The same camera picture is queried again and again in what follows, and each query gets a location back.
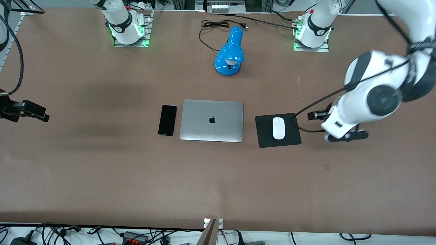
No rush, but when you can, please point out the white computer mouse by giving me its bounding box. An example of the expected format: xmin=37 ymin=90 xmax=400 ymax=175
xmin=272 ymin=117 xmax=286 ymax=140

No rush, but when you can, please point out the black smartphone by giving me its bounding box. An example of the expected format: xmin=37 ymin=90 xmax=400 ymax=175
xmin=158 ymin=105 xmax=177 ymax=136

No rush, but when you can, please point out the dark square mouse pad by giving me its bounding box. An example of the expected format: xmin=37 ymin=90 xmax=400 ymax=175
xmin=255 ymin=113 xmax=302 ymax=148

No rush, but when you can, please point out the silver closed laptop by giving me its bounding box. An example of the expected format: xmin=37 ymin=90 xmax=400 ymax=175
xmin=180 ymin=99 xmax=244 ymax=143

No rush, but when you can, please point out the blue desk lamp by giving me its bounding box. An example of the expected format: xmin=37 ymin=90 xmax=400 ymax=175
xmin=214 ymin=26 xmax=245 ymax=76

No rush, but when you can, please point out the black power adapter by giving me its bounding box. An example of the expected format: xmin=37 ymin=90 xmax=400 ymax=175
xmin=10 ymin=236 xmax=37 ymax=245

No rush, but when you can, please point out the white power strip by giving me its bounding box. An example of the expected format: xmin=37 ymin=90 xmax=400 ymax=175
xmin=211 ymin=2 xmax=238 ymax=13

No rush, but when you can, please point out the black orange connector block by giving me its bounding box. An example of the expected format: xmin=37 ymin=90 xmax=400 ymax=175
xmin=122 ymin=231 xmax=149 ymax=244

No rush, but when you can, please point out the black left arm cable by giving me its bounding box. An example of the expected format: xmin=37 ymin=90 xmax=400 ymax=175
xmin=291 ymin=0 xmax=436 ymax=133

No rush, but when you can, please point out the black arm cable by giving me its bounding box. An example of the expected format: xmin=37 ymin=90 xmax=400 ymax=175
xmin=291 ymin=0 xmax=436 ymax=133
xmin=0 ymin=0 xmax=45 ymax=96

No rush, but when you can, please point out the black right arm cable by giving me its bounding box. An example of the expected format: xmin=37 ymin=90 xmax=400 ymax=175
xmin=0 ymin=0 xmax=45 ymax=96

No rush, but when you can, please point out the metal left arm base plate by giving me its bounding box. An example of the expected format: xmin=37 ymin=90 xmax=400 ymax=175
xmin=294 ymin=15 xmax=330 ymax=52

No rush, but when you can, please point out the metal table side rail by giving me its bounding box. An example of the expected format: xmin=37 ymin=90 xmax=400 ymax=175
xmin=0 ymin=12 xmax=27 ymax=72

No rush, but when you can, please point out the long black table cable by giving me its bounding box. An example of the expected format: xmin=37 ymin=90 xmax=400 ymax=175
xmin=218 ymin=13 xmax=302 ymax=31

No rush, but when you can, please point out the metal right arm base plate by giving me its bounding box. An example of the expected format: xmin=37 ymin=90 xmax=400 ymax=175
xmin=113 ymin=10 xmax=152 ymax=47

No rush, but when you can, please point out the black lamp power cable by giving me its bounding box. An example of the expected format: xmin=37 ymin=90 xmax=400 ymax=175
xmin=199 ymin=20 xmax=248 ymax=52

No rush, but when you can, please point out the looped black cable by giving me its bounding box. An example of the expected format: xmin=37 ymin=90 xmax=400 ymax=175
xmin=339 ymin=233 xmax=372 ymax=241

